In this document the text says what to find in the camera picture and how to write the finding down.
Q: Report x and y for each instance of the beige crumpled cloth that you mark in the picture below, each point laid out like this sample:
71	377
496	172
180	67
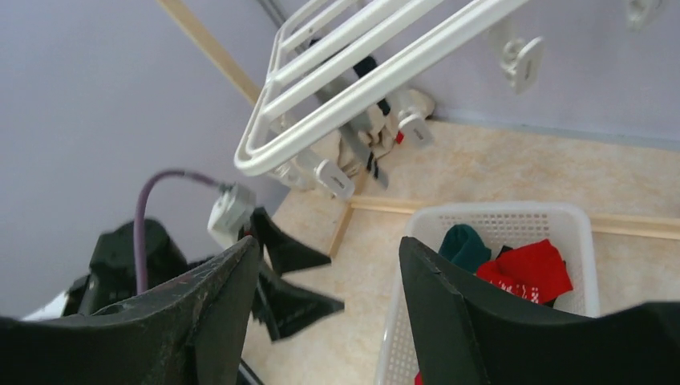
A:
382	137

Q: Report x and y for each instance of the white plastic laundry basket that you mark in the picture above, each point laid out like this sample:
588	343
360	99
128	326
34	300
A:
505	223

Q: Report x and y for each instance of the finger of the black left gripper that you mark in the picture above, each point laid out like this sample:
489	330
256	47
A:
286	254
286	309

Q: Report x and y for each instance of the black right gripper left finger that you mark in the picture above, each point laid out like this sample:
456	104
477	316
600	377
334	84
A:
189	330

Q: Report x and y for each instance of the red snowflake sock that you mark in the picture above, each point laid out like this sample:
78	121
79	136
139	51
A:
535	272

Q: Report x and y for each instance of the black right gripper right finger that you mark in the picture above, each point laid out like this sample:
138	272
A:
468	331

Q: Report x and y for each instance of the wooden drying rack frame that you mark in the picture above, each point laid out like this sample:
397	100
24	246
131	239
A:
189	23

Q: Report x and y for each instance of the teal sock in basket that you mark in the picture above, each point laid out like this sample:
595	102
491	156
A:
463	247

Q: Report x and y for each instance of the white plastic sock hanger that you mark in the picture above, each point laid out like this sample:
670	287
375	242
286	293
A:
600	67

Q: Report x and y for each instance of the dark navy sock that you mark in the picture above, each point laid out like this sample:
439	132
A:
372	87

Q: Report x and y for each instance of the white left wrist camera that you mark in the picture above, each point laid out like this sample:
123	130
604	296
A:
230	213

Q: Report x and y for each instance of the white grey sock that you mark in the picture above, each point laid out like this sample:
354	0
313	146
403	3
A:
350	130

